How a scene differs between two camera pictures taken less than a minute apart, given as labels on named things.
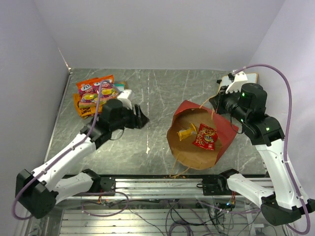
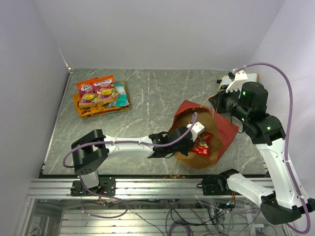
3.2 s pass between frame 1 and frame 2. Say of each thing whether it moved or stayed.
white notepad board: stayed
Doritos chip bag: moved
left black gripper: moved
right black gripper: stayed
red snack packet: moved
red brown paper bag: stayed
